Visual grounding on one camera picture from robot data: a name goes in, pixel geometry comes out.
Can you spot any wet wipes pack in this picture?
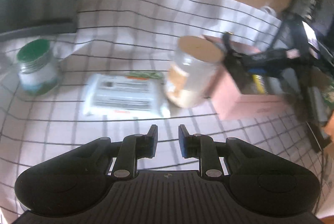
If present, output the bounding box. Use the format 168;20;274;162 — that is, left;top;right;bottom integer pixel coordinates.
82;74;170;120

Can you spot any pink storage box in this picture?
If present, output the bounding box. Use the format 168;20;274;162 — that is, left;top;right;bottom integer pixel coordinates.
209;50;288;120

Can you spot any clear jar tan lid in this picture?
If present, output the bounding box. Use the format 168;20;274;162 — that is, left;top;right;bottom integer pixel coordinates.
164;36;224;108

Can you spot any white black grid tablecloth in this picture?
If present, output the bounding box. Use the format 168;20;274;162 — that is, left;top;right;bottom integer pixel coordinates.
1;0;333;223

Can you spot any green lid glass jar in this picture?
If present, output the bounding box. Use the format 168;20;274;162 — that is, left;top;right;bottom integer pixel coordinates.
16;39;61;96

